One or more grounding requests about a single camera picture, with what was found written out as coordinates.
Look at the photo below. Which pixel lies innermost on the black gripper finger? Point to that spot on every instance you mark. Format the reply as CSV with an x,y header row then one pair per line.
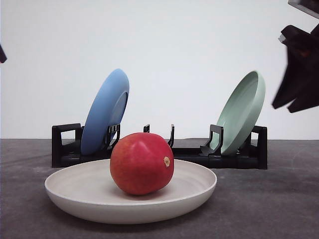
x,y
3,57

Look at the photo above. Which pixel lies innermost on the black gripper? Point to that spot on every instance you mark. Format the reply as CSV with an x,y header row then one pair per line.
x,y
301,81

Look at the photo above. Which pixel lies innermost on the white cream plate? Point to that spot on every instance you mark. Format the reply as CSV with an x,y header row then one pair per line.
x,y
87,190

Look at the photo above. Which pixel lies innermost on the red pomegranate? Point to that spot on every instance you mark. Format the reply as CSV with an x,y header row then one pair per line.
x,y
142,163

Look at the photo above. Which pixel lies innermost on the mint green plate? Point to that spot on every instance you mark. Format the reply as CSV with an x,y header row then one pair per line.
x,y
241,113

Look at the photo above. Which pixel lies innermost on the blue plate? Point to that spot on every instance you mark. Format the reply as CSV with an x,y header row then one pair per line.
x,y
107,109

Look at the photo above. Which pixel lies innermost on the black dish rack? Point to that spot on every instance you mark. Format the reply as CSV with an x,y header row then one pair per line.
x,y
67,142

